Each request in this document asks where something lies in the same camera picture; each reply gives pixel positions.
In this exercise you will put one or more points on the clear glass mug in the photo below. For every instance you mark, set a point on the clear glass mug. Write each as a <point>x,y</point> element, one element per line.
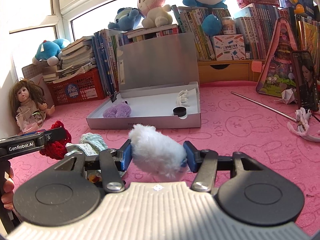
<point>26,123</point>

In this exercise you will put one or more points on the thin metal rod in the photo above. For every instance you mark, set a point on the thin metal rod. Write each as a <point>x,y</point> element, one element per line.
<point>262,106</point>

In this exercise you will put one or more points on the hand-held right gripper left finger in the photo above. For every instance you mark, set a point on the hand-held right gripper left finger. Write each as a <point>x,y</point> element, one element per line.
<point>126,155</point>

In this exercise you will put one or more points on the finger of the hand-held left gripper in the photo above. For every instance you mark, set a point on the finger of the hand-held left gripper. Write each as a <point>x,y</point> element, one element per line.
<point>55,136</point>

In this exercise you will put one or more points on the grid-lined board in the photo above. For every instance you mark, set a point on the grid-lined board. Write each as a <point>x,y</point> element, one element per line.
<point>31,71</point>

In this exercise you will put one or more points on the blue and white plush toy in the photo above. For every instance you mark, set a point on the blue and white plush toy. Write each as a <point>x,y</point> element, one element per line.
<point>48,50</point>

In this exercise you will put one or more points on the pink sticky note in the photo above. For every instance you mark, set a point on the pink sticky note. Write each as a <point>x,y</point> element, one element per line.
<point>256,66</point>

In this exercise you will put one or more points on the purple plush monster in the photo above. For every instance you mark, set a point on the purple plush monster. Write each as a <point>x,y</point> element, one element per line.
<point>116,111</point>

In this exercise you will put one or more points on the white folded paper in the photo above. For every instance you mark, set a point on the white folded paper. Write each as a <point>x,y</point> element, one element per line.
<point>287,96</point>

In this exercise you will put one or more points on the stack of worn books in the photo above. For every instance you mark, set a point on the stack of worn books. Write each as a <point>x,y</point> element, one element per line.
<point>75,57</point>

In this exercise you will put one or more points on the white fluffy pompom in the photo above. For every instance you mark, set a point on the white fluffy pompom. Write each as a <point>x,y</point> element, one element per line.
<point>155,152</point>

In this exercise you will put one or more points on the wooden drawer unit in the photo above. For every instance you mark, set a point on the wooden drawer unit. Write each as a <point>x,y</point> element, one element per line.
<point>225,71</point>

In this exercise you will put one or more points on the grey cardboard file box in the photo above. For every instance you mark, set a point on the grey cardboard file box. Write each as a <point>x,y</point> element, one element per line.
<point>155,62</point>

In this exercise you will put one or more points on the white window frame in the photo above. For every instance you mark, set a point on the white window frame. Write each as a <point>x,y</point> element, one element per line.
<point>62,5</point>

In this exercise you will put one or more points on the red crochet piece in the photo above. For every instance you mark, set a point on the red crochet piece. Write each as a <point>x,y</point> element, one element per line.
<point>60,147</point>

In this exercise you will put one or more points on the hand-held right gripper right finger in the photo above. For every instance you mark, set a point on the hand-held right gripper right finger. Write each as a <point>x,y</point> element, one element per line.
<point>191,157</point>

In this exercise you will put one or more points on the small lidded jar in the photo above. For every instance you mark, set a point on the small lidded jar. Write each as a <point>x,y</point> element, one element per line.
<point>228,26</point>

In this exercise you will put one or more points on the black binder clip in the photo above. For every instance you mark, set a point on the black binder clip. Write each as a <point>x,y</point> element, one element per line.
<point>113,97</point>

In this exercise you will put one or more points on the person's left hand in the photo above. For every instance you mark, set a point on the person's left hand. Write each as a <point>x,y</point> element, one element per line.
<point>7,192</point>

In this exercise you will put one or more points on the small dark bottle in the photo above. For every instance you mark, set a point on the small dark bottle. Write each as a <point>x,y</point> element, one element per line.
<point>248,52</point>

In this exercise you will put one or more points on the red and yellow striped crochet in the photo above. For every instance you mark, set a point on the red and yellow striped crochet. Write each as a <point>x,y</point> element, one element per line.
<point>93,178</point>

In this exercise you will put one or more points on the red plastic crate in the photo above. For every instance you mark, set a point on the red plastic crate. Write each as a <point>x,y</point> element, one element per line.
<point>82,87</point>

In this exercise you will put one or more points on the small blue plush toy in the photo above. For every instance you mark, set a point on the small blue plush toy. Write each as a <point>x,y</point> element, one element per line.
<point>125,17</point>

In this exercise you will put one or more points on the pink rabbit plush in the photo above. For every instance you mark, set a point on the pink rabbit plush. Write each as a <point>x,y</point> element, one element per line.
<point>152,0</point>

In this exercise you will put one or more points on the pink rabbit-print towel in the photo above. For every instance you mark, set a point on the pink rabbit-print towel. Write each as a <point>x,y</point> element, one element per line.
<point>237,135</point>

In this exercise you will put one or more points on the white printed carton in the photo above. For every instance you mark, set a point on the white printed carton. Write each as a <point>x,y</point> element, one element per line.
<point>228,47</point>

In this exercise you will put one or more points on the row of upright books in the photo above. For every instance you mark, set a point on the row of upright books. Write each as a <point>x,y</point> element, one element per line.
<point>207,45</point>

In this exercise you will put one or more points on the black smartphone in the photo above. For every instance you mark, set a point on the black smartphone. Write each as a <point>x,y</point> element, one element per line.
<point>306,80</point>

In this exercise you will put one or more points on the brown-haired doll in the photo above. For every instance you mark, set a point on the brown-haired doll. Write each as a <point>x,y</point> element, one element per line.
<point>23,95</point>

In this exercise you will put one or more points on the light green floral cloth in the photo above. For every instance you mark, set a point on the light green floral cloth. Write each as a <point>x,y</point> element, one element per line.
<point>92,141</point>

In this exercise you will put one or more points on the pink house-shaped toy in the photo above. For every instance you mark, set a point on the pink house-shaped toy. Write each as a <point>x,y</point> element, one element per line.
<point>277,75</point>

